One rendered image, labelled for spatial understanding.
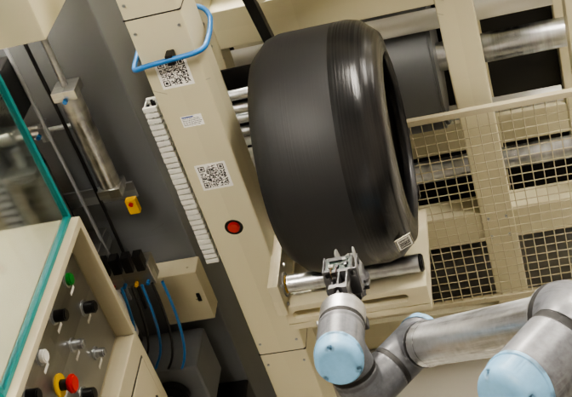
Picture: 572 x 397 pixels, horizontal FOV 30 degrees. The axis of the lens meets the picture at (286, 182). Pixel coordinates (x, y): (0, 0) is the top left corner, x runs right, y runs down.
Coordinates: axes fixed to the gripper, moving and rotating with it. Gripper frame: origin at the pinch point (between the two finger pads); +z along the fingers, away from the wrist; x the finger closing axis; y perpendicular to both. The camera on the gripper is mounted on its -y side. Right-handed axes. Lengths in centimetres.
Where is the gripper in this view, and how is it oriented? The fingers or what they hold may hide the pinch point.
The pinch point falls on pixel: (350, 260)
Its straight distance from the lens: 226.9
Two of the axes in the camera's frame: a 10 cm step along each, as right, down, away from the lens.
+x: -9.6, 1.7, 2.1
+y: -2.5, -8.5, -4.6
